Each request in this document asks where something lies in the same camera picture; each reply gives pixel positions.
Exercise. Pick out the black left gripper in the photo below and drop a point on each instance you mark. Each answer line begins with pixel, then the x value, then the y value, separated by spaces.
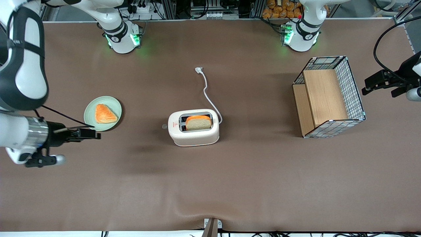
pixel 403 71

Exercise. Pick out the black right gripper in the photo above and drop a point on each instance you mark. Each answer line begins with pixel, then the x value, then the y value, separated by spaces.
pixel 56 134

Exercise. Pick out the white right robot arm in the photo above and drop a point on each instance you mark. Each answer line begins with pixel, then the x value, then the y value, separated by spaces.
pixel 29 65

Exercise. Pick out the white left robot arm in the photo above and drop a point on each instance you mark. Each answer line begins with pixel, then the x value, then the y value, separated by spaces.
pixel 304 38

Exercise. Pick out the white two-slot toaster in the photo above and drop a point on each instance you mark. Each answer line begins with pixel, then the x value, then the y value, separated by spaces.
pixel 197 138

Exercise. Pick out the pale green round plate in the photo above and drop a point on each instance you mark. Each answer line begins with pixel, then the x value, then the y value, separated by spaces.
pixel 90 115

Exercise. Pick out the triangular orange pastry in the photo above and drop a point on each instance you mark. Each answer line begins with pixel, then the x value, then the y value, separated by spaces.
pixel 104 114

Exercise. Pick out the bread slice with orange crust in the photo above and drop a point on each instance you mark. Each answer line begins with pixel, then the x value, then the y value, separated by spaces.
pixel 199 124

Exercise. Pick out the bag of bread rolls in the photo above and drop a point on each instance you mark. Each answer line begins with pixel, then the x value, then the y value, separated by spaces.
pixel 279 11

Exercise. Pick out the white power strip with plugs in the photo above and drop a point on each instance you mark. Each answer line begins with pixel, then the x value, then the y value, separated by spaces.
pixel 141 9

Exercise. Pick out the white terminal block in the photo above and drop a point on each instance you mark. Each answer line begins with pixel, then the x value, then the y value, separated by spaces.
pixel 220 15

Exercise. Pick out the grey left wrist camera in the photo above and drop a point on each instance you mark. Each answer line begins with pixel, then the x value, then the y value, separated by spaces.
pixel 413 94

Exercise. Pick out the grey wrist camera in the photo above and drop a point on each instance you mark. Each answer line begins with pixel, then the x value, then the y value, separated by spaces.
pixel 61 160
pixel 413 94

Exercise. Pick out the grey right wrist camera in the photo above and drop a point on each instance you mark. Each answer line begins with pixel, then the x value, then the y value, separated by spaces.
pixel 61 160

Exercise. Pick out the aluminium profile frame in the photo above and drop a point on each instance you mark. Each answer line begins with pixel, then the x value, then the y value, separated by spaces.
pixel 403 14

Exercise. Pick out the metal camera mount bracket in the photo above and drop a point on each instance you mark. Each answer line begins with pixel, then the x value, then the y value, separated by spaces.
pixel 212 228

